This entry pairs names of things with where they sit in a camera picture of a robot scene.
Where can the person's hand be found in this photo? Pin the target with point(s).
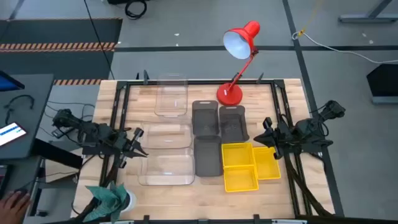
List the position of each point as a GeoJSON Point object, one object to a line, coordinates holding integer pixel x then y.
{"type": "Point", "coordinates": [12, 208]}

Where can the clear plastic storage bin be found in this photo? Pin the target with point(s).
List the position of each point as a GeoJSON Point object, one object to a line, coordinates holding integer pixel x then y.
{"type": "Point", "coordinates": [166, 168]}
{"type": "Point", "coordinates": [171, 96]}
{"type": "Point", "coordinates": [166, 137]}

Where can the black computer mouse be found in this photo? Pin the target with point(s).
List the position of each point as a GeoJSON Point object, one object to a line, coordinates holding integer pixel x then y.
{"type": "Point", "coordinates": [21, 191]}

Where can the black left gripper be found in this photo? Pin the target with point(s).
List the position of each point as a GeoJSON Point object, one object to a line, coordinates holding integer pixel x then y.
{"type": "Point", "coordinates": [124, 144]}

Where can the black metal table frame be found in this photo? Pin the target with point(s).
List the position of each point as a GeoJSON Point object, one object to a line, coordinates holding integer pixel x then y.
{"type": "Point", "coordinates": [199, 82]}

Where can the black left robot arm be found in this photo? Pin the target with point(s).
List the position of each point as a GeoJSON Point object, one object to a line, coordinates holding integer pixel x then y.
{"type": "Point", "coordinates": [93, 133]}

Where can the grey metal stand foot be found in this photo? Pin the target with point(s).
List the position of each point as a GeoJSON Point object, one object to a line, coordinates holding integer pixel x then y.
{"type": "Point", "coordinates": [367, 18]}

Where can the grey side desk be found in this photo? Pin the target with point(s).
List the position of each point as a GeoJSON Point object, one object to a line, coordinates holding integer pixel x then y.
{"type": "Point", "coordinates": [34, 93]}

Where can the teal cloth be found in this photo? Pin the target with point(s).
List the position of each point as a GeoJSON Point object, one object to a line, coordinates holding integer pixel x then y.
{"type": "Point", "coordinates": [109, 202]}

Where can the yellow plastic mesh basket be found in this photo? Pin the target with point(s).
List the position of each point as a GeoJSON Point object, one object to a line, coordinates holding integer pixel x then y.
{"type": "Point", "coordinates": [267, 163]}
{"type": "Point", "coordinates": [241, 179]}
{"type": "Point", "coordinates": [237, 154]}

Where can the translucent grey storage bin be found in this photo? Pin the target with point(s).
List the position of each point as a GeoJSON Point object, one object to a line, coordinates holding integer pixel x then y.
{"type": "Point", "coordinates": [204, 119]}
{"type": "Point", "coordinates": [207, 157]}
{"type": "Point", "coordinates": [233, 124]}

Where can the tablet with lit screen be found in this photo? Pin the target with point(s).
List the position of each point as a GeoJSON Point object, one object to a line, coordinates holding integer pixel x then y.
{"type": "Point", "coordinates": [11, 133]}

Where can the black mat with hazard stripes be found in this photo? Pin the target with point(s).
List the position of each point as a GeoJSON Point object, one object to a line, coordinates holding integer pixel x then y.
{"type": "Point", "coordinates": [62, 31]}

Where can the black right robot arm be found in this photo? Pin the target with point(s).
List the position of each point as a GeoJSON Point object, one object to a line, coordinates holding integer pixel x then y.
{"type": "Point", "coordinates": [311, 127]}

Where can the red desk lamp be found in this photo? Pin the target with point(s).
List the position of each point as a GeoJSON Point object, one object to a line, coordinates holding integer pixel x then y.
{"type": "Point", "coordinates": [230, 95]}

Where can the black box on floor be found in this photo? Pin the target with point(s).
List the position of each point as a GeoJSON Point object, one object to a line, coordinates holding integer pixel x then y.
{"type": "Point", "coordinates": [384, 81]}

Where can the monitor with blue screen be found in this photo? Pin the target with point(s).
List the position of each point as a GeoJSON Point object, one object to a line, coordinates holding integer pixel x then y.
{"type": "Point", "coordinates": [7, 84]}

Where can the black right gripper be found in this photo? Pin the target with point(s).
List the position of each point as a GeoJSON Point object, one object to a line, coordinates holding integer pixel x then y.
{"type": "Point", "coordinates": [284, 138]}

